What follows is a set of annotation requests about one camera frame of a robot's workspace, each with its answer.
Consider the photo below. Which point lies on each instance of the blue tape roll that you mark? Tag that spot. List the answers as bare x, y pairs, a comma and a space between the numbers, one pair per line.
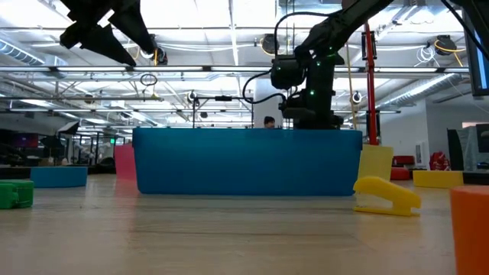
59, 176

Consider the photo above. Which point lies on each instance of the pink plastic tray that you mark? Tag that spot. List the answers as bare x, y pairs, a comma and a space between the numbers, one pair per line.
125, 162

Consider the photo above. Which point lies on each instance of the person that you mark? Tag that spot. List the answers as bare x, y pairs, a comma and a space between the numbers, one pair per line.
269, 122

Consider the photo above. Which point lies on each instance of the computer monitor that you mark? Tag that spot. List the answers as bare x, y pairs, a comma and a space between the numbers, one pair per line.
479, 57

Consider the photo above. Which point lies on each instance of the yellow tape roll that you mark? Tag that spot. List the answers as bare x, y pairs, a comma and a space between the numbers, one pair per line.
437, 179

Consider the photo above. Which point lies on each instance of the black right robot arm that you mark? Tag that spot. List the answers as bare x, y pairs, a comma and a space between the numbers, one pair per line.
336, 26

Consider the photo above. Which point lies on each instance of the black background rig frame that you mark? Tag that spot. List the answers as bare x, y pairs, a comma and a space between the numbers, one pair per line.
223, 98

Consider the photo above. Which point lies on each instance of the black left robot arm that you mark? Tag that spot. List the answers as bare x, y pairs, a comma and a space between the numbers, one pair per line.
88, 7

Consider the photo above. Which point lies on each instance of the orange tape roll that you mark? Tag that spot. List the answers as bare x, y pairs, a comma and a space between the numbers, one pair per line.
471, 229

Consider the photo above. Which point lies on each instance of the green mini stapler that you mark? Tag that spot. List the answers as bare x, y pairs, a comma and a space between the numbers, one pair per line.
17, 194

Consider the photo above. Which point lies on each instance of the blue plastic tray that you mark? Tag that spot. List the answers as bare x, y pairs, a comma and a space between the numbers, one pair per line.
248, 162

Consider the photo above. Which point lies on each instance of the yellow mini stapler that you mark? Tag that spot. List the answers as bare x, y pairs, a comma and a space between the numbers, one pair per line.
389, 193

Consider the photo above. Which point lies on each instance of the yellow plastic tray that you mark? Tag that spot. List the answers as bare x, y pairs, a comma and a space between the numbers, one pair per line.
376, 162

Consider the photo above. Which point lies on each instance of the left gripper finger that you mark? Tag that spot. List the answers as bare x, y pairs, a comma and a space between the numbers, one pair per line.
137, 26
105, 44

